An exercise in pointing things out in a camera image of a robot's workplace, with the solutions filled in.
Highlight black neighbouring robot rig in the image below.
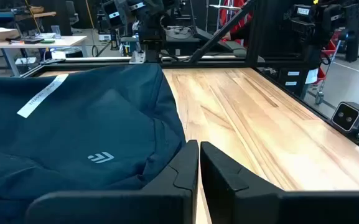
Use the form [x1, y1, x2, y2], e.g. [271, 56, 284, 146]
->
[287, 0, 359, 63]

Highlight black box white labels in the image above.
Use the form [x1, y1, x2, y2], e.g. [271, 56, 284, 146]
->
[277, 67, 320, 99]

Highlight clear plastic cup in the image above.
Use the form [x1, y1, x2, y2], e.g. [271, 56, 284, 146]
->
[50, 25, 62, 39]

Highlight black table-level camera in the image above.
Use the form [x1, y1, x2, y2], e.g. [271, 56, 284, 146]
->
[330, 101, 359, 146]

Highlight black office chair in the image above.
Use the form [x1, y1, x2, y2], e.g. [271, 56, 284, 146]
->
[65, 0, 80, 26]

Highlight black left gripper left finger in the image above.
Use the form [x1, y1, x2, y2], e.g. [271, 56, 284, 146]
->
[25, 139, 200, 224]

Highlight person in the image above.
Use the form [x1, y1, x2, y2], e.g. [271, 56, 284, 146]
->
[219, 0, 254, 47]

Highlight dark blue backpack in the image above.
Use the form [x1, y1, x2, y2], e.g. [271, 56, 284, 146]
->
[0, 63, 187, 224]

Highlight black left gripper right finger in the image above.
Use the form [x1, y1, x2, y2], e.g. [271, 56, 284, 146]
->
[200, 141, 359, 224]

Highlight white desk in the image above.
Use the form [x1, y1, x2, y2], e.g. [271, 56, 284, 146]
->
[0, 35, 88, 77]

